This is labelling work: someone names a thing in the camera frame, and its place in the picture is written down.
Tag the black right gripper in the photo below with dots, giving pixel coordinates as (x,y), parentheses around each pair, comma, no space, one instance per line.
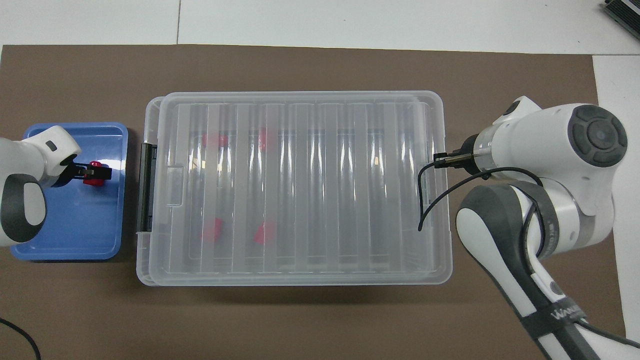
(470,146)

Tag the black box latch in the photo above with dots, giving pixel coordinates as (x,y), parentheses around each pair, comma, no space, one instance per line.
(144,190)

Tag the black ribbed device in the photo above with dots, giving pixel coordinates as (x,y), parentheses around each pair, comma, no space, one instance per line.
(625,10)

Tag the brown table mat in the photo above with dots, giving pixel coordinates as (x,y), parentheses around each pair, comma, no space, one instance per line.
(320,320)

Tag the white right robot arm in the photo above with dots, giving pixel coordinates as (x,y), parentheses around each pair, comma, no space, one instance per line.
(550,145)

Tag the blue plastic tray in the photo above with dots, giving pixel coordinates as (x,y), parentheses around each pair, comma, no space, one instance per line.
(75,225)

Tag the clear ribbed box lid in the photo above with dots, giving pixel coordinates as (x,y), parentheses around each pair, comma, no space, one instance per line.
(320,200)

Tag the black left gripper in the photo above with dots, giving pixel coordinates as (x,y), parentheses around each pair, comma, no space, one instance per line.
(70,172)

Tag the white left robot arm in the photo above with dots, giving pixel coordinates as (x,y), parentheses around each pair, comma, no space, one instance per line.
(47,145)

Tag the clear plastic storage box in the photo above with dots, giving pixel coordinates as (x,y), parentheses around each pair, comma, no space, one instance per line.
(142,255)

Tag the red block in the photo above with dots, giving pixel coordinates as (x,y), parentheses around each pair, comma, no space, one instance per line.
(92,182)
(214,141)
(212,230)
(263,233)
(266,140)

